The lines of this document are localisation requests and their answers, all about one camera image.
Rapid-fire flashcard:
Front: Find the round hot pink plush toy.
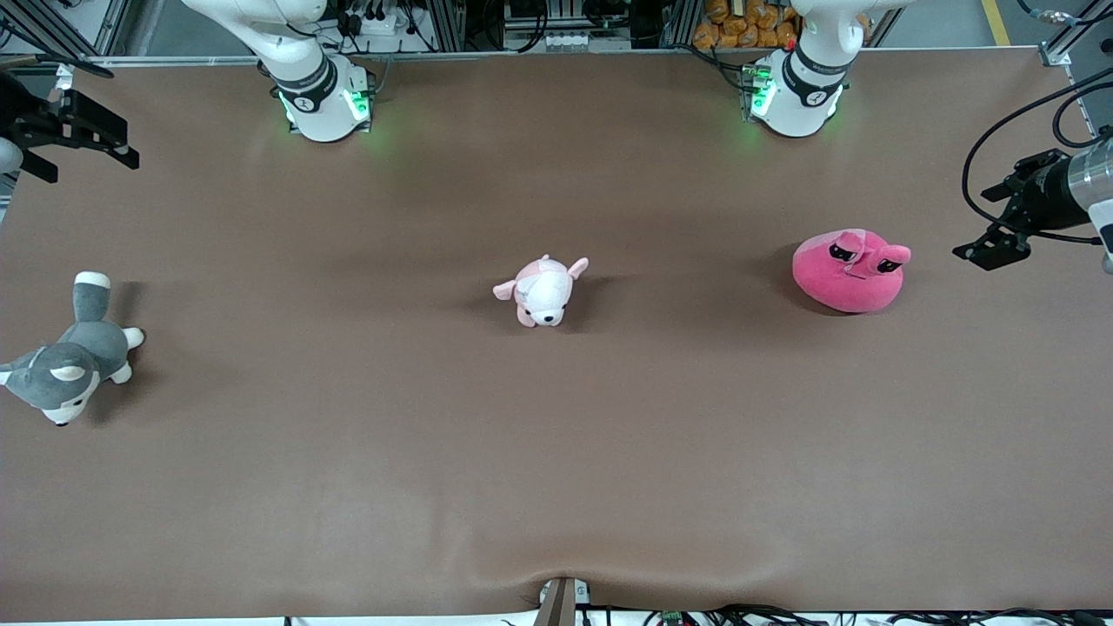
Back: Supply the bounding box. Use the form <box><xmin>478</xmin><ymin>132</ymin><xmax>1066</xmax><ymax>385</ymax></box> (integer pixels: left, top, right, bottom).
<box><xmin>791</xmin><ymin>228</ymin><xmax>912</xmax><ymax>315</ymax></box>

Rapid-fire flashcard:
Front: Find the grey white husky plush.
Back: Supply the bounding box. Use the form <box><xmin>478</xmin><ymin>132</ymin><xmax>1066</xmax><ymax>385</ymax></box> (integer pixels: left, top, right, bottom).
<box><xmin>0</xmin><ymin>271</ymin><xmax>146</xmax><ymax>427</ymax></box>

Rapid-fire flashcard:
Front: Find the white power strip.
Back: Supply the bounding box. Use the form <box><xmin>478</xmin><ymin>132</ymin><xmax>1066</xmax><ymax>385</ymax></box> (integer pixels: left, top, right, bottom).
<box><xmin>335</xmin><ymin>7</ymin><xmax>429</xmax><ymax>37</ymax></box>

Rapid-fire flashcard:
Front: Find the orange packaged snacks pile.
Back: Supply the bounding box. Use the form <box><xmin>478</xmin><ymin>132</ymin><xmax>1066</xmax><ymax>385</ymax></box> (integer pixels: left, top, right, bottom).
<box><xmin>692</xmin><ymin>0</ymin><xmax>803</xmax><ymax>50</ymax></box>

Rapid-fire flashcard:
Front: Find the white terminal block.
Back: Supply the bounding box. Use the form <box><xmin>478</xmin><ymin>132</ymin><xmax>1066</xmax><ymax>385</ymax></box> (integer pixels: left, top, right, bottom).
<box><xmin>539</xmin><ymin>31</ymin><xmax>615</xmax><ymax>51</ymax></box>

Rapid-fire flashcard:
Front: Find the pale pink dog plush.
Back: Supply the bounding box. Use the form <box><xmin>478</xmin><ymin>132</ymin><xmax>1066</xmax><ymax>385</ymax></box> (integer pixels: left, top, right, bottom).
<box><xmin>492</xmin><ymin>254</ymin><xmax>590</xmax><ymax>330</ymax></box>

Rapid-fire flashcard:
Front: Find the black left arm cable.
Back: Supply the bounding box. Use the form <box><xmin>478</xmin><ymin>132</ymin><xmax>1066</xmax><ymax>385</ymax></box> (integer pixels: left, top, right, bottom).
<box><xmin>961</xmin><ymin>68</ymin><xmax>1113</xmax><ymax>246</ymax></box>

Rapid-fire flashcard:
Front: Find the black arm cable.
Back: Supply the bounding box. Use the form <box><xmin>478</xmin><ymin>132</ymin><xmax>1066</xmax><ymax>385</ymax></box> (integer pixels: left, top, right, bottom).
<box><xmin>961</xmin><ymin>68</ymin><xmax>1113</xmax><ymax>246</ymax></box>
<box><xmin>0</xmin><ymin>52</ymin><xmax>116</xmax><ymax>80</ymax></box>

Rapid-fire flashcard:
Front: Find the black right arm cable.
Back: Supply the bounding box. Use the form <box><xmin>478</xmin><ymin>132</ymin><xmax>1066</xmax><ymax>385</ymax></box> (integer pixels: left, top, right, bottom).
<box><xmin>0</xmin><ymin>52</ymin><xmax>116</xmax><ymax>80</ymax></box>

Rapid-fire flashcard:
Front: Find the aluminium corner frame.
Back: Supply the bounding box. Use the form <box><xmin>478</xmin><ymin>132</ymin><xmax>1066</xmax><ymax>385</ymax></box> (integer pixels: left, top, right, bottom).
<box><xmin>0</xmin><ymin>0</ymin><xmax>131</xmax><ymax>58</ymax></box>
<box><xmin>1039</xmin><ymin>0</ymin><xmax>1113</xmax><ymax>66</ymax></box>

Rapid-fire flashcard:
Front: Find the silver table edge rail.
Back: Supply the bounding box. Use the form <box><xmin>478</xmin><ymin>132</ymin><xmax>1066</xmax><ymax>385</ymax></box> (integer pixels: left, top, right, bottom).
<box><xmin>0</xmin><ymin>48</ymin><xmax>1057</xmax><ymax>69</ymax></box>

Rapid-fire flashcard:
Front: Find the aluminium frame post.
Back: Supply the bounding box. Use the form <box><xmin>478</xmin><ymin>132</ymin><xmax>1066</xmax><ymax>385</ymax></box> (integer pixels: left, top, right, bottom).
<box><xmin>424</xmin><ymin>0</ymin><xmax>466</xmax><ymax>53</ymax></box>

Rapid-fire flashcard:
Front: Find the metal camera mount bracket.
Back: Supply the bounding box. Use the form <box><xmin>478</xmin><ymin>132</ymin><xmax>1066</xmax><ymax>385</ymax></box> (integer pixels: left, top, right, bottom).
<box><xmin>533</xmin><ymin>576</ymin><xmax>592</xmax><ymax>626</ymax></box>

